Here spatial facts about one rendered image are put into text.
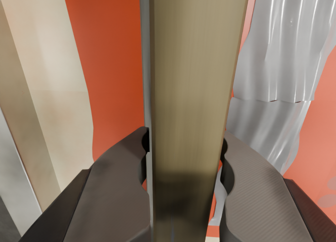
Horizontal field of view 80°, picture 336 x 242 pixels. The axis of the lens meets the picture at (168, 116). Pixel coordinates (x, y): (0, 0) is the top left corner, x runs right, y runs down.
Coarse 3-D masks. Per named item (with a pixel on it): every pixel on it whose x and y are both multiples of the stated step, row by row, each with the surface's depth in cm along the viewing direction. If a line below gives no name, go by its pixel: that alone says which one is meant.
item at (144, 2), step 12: (144, 0) 11; (144, 12) 12; (144, 24) 12; (144, 36) 12; (144, 48) 13; (144, 60) 13; (144, 72) 13; (144, 84) 14; (144, 96) 14; (144, 108) 14; (144, 120) 15
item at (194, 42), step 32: (160, 0) 6; (192, 0) 6; (224, 0) 6; (160, 32) 6; (192, 32) 6; (224, 32) 6; (160, 64) 7; (192, 64) 6; (224, 64) 6; (160, 96) 7; (192, 96) 7; (224, 96) 7; (160, 128) 8; (192, 128) 8; (224, 128) 8; (160, 160) 8; (192, 160) 8; (160, 192) 9; (192, 192) 9; (160, 224) 10; (192, 224) 10
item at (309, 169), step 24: (96, 96) 19; (120, 96) 18; (96, 120) 20; (120, 120) 20; (312, 120) 19; (96, 144) 21; (312, 144) 20; (288, 168) 21; (312, 168) 21; (312, 192) 23
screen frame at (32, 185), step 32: (0, 0) 15; (0, 32) 15; (0, 64) 15; (0, 96) 16; (0, 128) 16; (32, 128) 19; (0, 160) 18; (32, 160) 19; (0, 192) 20; (32, 192) 20
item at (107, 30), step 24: (72, 0) 15; (96, 0) 15; (120, 0) 15; (72, 24) 16; (96, 24) 16; (120, 24) 16; (96, 48) 17; (120, 48) 16; (240, 48) 16; (96, 72) 18; (120, 72) 17
